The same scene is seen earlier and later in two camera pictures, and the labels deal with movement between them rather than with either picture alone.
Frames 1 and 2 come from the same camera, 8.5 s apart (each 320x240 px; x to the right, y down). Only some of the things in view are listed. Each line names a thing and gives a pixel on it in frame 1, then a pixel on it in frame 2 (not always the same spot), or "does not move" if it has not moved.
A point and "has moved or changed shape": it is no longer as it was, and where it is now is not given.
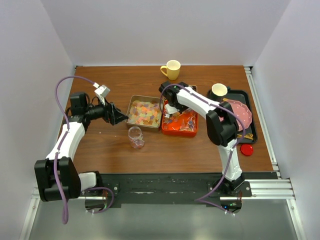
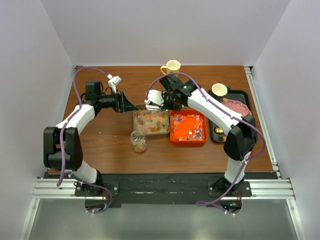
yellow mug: (173, 69) does not move
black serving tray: (243, 97) does not move
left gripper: (112, 115) to (122, 104)
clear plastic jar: (136, 137) has moved or changed shape
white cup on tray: (218, 90) does not move
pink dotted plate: (242, 111) does not move
